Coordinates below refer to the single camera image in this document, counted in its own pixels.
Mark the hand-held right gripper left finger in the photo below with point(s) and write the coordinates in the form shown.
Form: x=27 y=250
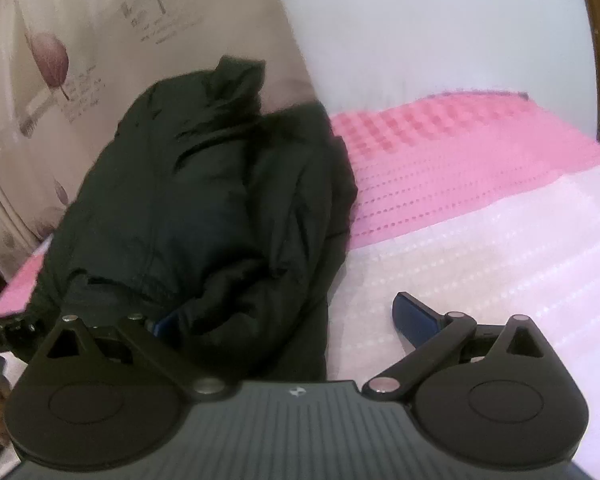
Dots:
x=155 y=345

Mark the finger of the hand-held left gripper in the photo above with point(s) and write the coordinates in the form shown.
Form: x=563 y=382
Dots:
x=5 y=334

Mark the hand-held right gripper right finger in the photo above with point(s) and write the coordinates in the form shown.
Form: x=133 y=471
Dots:
x=414 y=319

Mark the black jacket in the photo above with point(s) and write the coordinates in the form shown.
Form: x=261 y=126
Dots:
x=200 y=200

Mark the pink white checked bed sheet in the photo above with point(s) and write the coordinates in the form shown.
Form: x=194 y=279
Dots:
x=470 y=180

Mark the beige leaf print curtain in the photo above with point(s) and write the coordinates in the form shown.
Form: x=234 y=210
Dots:
x=105 y=70

